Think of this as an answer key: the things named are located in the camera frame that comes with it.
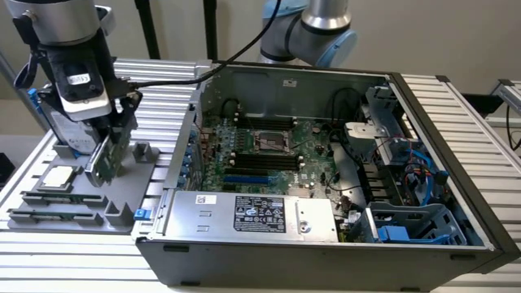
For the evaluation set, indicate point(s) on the hard disk with blue rail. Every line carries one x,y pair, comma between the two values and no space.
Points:
75,134

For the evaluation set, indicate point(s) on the silver chipset heatsink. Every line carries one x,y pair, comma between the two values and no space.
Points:
306,192

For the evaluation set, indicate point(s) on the blue case latch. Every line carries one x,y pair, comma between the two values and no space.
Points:
142,214

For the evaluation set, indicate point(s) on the black stand pole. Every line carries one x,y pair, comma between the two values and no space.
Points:
210,30
149,30

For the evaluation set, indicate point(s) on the grey power supply unit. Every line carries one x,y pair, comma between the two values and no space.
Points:
253,216

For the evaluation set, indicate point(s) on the blue expansion slot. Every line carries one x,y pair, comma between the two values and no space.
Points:
246,180

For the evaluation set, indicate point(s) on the CPU socket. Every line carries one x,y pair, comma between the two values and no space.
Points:
273,141

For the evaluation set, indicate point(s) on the metal drive bracket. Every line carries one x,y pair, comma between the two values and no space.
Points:
383,128

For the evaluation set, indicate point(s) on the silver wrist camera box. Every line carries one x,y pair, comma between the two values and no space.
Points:
83,91

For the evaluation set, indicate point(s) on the green graphics card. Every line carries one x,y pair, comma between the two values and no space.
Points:
113,158

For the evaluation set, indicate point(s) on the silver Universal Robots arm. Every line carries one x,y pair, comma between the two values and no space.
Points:
326,18

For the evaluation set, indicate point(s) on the green RAM stick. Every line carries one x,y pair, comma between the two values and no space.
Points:
53,215

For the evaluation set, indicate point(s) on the black open PC case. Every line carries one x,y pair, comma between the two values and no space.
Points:
326,265

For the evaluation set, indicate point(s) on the grey disk bay cage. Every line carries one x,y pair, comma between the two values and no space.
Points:
415,219

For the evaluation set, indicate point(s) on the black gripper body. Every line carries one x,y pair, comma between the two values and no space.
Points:
102,58

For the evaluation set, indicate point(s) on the black RAM slot bank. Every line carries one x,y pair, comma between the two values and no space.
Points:
265,122
267,161

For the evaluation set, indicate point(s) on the grey parts rack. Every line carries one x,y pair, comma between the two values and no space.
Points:
122,189

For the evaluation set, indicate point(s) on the silver CPU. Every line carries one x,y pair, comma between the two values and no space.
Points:
61,177

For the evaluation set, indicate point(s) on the green motherboard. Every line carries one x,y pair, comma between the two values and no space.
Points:
318,171

